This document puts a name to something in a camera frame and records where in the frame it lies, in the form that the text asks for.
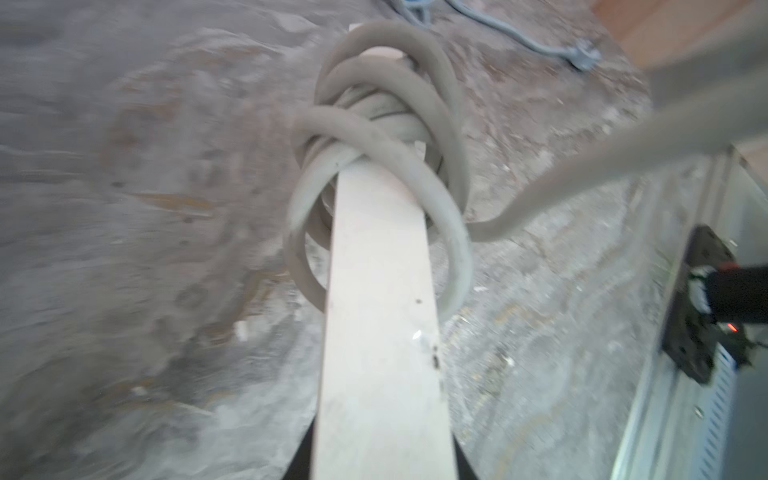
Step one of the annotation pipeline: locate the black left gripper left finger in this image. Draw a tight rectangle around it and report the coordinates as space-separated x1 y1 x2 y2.
282 420 315 480

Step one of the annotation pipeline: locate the white power strip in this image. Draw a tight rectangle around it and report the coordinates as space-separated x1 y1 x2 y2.
308 23 460 480

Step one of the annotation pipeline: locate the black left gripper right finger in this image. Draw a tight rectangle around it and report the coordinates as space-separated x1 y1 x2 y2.
453 437 478 480

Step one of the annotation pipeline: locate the grey power strip cord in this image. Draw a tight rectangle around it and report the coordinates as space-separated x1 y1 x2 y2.
383 0 602 73

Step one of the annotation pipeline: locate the white power strip cord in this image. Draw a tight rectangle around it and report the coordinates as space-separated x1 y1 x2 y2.
281 17 768 322

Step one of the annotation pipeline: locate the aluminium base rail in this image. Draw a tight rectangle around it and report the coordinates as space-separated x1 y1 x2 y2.
611 147 767 479

